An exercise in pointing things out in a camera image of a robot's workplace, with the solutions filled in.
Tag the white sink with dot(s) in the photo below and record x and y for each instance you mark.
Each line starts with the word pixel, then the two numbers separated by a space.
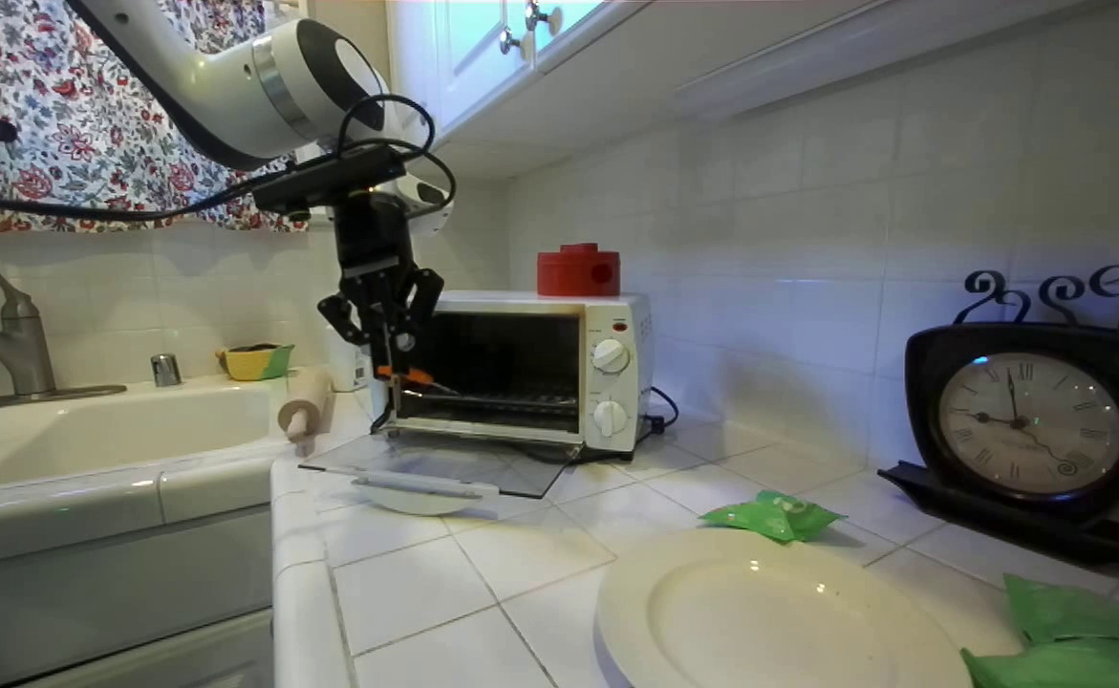
pixel 110 430

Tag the cabinet knob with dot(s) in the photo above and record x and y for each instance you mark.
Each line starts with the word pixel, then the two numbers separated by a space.
pixel 542 16
pixel 514 42

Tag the yellow and green bowl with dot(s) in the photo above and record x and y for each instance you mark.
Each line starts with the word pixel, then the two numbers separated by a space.
pixel 253 363

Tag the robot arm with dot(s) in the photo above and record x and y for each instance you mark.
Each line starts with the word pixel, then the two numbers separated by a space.
pixel 234 86

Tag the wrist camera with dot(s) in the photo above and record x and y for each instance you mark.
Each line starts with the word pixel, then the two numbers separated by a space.
pixel 330 180

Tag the large white plate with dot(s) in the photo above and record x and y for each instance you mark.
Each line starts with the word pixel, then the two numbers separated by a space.
pixel 769 612

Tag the white wall cabinet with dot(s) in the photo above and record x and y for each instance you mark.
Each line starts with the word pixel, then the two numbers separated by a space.
pixel 616 57

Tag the white oven knob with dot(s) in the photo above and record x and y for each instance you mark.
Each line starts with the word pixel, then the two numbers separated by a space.
pixel 611 355
pixel 610 419

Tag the white toaster oven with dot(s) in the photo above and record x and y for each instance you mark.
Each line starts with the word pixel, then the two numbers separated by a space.
pixel 607 320

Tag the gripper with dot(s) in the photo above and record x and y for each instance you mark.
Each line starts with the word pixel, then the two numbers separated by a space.
pixel 373 234

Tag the black table clock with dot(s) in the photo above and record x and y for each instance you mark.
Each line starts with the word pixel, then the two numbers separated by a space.
pixel 1032 420

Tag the wooden rolling pin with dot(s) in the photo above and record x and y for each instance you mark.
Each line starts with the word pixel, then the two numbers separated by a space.
pixel 306 401

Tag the chrome sink cap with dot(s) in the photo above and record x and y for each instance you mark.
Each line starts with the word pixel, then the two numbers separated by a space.
pixel 166 370

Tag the oven rack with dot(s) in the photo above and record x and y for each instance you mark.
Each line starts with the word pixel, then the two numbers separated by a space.
pixel 502 398

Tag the white bottle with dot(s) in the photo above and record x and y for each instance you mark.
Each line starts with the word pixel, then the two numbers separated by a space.
pixel 349 363

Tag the grey tap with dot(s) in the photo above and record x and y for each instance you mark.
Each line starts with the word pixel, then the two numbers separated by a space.
pixel 24 354

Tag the glass toaster oven door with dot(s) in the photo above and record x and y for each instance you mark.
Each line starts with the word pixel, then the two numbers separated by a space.
pixel 454 466

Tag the red round container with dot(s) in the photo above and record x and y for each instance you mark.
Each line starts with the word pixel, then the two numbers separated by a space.
pixel 578 272

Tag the green packet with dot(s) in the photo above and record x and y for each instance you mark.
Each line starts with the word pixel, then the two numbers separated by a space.
pixel 774 516
pixel 1075 640

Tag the floral curtain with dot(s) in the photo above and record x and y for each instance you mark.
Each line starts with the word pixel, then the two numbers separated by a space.
pixel 91 143

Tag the small white plate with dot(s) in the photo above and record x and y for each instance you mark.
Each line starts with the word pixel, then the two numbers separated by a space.
pixel 416 504

